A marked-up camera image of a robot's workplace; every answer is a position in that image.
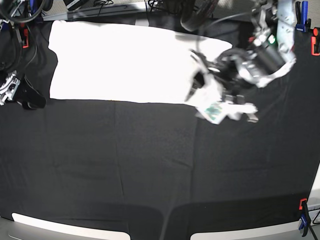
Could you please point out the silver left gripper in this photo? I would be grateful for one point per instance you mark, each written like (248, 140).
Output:
(217, 88)

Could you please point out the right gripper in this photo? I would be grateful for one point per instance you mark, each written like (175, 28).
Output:
(20, 91)

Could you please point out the white printed t-shirt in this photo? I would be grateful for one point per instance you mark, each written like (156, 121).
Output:
(133, 63)

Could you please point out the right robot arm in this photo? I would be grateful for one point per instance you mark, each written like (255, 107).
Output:
(16, 16)

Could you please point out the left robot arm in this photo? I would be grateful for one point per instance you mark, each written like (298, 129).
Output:
(273, 37)

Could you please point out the orange black clamp far left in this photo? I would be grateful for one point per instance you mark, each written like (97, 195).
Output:
(22, 34)

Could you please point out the blue clamp far right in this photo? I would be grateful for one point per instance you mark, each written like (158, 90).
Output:
(303, 23)

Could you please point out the blue clamp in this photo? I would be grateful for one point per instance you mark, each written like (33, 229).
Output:
(303, 23)
(304, 217)

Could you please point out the orange clamp far right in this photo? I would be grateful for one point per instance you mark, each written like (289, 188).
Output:
(315, 42)

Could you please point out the blue clamp near right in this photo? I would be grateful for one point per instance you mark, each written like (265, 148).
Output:
(304, 217)

